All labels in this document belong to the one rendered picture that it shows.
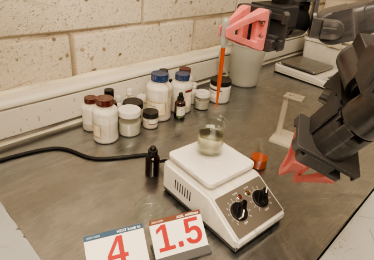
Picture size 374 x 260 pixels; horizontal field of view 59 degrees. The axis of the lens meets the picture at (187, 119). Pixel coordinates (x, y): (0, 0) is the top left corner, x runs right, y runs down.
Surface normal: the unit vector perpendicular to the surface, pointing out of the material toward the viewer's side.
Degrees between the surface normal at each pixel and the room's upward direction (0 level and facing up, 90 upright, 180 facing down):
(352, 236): 0
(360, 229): 0
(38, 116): 90
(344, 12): 90
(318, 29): 90
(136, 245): 40
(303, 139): 30
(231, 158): 0
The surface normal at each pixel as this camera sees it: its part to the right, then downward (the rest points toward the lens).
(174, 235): 0.31, -0.39
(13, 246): 0.07, -0.88
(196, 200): -0.77, 0.25
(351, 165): 0.38, -0.56
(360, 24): -0.23, 0.47
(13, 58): 0.71, 0.37
